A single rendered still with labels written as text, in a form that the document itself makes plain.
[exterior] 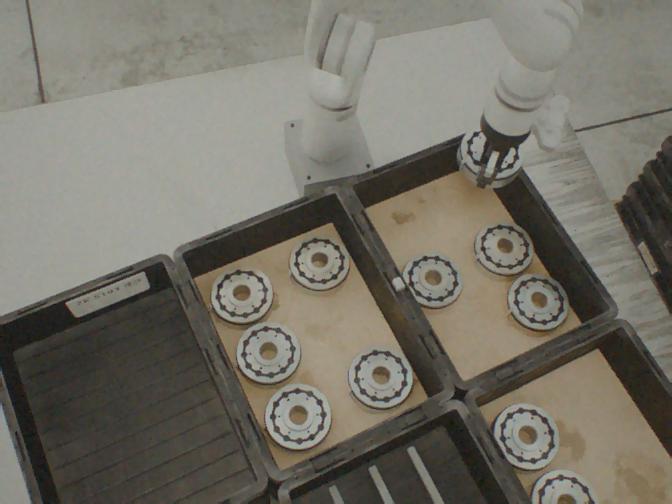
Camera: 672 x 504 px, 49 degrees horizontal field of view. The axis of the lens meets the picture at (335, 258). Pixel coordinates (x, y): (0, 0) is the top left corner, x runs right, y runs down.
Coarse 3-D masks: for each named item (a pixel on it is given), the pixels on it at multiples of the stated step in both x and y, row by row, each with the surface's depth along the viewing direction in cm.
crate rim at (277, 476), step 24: (336, 192) 123; (264, 216) 121; (192, 240) 118; (216, 240) 119; (384, 264) 118; (192, 288) 116; (408, 312) 115; (216, 336) 111; (432, 360) 111; (240, 408) 107; (408, 408) 108; (360, 432) 106; (264, 456) 104; (312, 456) 104
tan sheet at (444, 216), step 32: (416, 192) 136; (448, 192) 136; (480, 192) 137; (384, 224) 133; (416, 224) 133; (448, 224) 133; (480, 224) 134; (448, 256) 130; (480, 288) 128; (448, 320) 125; (480, 320) 126; (576, 320) 126; (448, 352) 123; (480, 352) 123; (512, 352) 123
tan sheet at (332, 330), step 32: (256, 256) 128; (288, 256) 129; (288, 288) 126; (352, 288) 127; (288, 320) 124; (320, 320) 124; (352, 320) 124; (384, 320) 125; (320, 352) 122; (352, 352) 122; (288, 384) 119; (320, 384) 119; (416, 384) 120; (256, 416) 116; (352, 416) 117; (384, 416) 117; (320, 448) 115
